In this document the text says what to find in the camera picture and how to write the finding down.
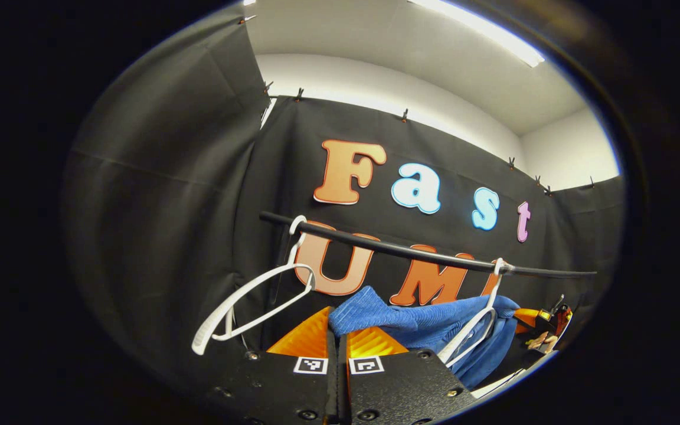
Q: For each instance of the row of small black clips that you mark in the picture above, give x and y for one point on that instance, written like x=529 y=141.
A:
x=404 y=115

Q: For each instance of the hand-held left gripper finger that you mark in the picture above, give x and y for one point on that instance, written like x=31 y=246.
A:
x=332 y=389
x=344 y=389

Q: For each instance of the dark metal clothes rack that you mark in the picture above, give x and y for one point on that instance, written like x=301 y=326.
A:
x=375 y=242

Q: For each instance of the empty white plastic hanger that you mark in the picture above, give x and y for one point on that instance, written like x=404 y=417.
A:
x=199 y=343

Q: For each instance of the ceiling tube light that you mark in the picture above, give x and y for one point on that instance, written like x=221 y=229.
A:
x=493 y=32

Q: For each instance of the white hanger holding jacket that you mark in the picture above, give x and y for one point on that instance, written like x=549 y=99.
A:
x=468 y=329

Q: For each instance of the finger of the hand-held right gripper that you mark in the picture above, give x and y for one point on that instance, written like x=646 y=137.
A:
x=526 y=316

